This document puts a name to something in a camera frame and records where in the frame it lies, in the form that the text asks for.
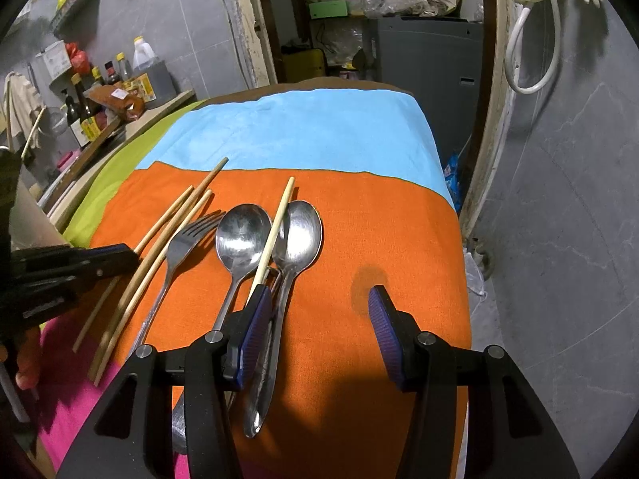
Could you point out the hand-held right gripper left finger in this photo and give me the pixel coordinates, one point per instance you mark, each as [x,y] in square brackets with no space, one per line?
[254,324]

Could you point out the white plastic jug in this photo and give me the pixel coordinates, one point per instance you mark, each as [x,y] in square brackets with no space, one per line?
[145,55]

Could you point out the red plastic bag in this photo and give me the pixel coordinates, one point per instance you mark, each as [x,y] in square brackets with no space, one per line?
[77,57]

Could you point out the metal wall rack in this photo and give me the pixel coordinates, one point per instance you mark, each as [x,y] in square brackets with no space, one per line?
[75,7]

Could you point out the white cardboard box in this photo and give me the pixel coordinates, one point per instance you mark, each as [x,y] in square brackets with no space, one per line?
[55,60]

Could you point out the steel spoon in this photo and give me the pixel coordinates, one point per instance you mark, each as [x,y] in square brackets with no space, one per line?
[299,237]
[242,242]

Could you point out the crumpled clear plastic bag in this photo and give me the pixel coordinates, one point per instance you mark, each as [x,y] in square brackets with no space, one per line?
[474,272]

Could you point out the grey metal rod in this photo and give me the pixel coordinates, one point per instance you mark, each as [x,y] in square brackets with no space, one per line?
[12,391]

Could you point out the blue snack packet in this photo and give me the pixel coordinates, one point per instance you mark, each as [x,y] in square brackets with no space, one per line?
[452,174]

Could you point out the yellow container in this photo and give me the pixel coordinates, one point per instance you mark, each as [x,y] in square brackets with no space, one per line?
[302,67]

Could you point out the orange-brown spice packet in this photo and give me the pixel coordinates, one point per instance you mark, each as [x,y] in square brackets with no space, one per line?
[120,102]

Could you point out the wooden chopstick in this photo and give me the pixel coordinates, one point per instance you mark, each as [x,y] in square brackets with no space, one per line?
[169,249]
[199,194]
[172,209]
[279,214]

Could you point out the grey box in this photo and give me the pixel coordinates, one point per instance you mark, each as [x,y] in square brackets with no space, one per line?
[162,82]

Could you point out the multicolour tablecloth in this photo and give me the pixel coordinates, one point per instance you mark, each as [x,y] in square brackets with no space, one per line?
[349,184]

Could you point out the pink plastic container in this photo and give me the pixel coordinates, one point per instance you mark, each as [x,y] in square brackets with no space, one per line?
[67,159]

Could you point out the beige hanging cloth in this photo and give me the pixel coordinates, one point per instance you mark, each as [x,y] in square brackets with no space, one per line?
[22,110]

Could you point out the person's left hand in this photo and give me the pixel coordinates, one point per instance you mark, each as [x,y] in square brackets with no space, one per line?
[27,364]

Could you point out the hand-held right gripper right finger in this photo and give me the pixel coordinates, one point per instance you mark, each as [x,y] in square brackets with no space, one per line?
[382,327]

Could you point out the green box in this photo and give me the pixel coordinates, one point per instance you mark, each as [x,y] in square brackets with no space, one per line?
[327,10]

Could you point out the steel fork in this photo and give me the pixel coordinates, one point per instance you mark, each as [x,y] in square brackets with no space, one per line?
[182,247]

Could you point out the yellow carton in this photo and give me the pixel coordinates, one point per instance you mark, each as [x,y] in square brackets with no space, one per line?
[142,87]

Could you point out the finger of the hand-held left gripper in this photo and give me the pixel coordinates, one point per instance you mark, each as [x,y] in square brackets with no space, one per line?
[70,284]
[110,253]

